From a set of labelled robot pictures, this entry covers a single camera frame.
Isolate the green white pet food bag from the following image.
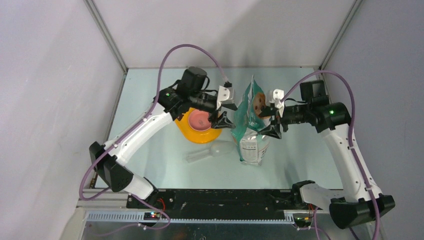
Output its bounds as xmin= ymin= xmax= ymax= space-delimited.
xmin=231 ymin=76 xmax=270 ymax=166

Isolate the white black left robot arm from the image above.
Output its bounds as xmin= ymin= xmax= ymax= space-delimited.
xmin=89 ymin=66 xmax=237 ymax=208

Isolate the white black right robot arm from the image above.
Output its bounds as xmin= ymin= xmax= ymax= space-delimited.
xmin=259 ymin=80 xmax=396 ymax=229

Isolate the clear plastic food scoop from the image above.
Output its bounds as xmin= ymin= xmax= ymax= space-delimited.
xmin=185 ymin=140 xmax=236 ymax=163

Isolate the pink cat ear bowl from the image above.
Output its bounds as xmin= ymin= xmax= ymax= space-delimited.
xmin=188 ymin=109 xmax=212 ymax=132

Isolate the yellow double bowl feeder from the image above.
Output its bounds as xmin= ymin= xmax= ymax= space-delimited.
xmin=174 ymin=108 xmax=222 ymax=144

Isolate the right controller board with LEDs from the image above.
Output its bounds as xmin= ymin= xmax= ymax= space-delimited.
xmin=293 ymin=216 xmax=313 ymax=229

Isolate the controller board with leds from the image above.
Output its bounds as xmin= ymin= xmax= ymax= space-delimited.
xmin=293 ymin=216 xmax=313 ymax=229
xmin=143 ymin=212 xmax=162 ymax=221

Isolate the left controller board with LEDs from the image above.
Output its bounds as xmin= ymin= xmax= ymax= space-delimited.
xmin=143 ymin=212 xmax=162 ymax=221

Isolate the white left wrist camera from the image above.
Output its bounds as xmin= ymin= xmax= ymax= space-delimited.
xmin=216 ymin=85 xmax=236 ymax=105

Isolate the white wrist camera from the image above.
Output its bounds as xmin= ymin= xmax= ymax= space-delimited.
xmin=216 ymin=85 xmax=236 ymax=105
xmin=266 ymin=89 xmax=285 ymax=118

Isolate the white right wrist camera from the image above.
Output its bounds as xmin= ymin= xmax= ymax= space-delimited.
xmin=266 ymin=89 xmax=285 ymax=118

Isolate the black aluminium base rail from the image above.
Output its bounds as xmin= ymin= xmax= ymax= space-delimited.
xmin=76 ymin=187 xmax=375 ymax=226

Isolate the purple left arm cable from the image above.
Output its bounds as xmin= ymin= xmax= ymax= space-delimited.
xmin=78 ymin=43 xmax=231 ymax=231

